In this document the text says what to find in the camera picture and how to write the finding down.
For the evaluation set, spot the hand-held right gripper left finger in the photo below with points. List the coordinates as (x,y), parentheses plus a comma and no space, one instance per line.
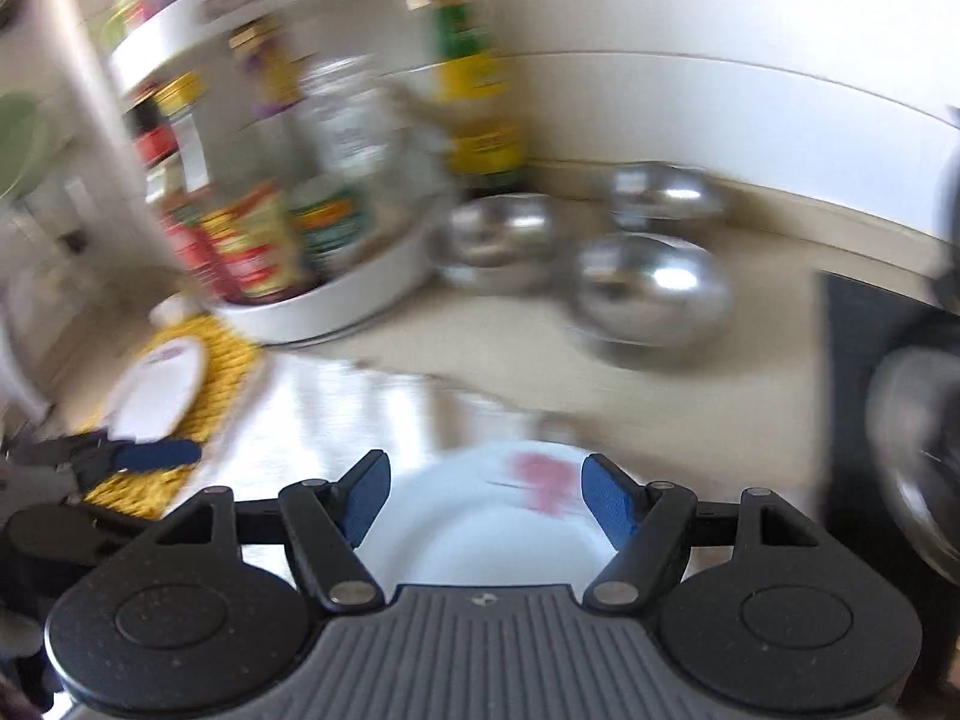
(369,491)

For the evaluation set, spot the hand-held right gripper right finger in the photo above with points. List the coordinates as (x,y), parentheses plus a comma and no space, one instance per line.
(600,501)

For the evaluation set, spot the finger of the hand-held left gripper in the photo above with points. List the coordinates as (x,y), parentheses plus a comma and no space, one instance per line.
(161,454)
(52,536)

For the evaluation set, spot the small white plate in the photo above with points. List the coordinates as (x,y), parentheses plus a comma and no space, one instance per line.
(154,390)

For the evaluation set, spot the white plate with floral print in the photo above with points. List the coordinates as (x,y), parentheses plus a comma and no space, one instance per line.
(465,532)

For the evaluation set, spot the white towel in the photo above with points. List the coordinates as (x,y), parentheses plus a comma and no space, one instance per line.
(315,420)

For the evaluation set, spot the yellow woven mat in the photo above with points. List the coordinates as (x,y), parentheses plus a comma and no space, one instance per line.
(225,367)

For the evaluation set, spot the white two-tier rotating rack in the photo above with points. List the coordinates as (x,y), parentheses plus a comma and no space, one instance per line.
(360,292)

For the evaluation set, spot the red label soy sauce bottle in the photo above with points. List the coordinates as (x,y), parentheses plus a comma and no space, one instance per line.
(187,244)

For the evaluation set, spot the yellow and red seasoning jar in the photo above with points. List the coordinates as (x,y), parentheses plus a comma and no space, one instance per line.
(251,244)

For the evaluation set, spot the green label jar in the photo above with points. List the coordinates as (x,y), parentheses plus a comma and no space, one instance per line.
(334,225)

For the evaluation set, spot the black cooktop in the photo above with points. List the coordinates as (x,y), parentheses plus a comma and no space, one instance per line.
(847,390)

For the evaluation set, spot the steel pot lid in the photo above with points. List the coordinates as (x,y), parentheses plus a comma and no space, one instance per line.
(911,457)

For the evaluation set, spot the green utensil holder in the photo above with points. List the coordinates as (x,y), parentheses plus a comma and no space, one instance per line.
(19,142)

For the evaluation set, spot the clear glass jar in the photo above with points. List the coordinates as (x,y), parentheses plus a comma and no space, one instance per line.
(349,124)

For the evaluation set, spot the purple label bottle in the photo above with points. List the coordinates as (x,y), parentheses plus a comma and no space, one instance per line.
(270,67)

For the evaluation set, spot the yellow-capped green label sauce bottle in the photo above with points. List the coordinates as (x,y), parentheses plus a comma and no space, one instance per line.
(472,90)

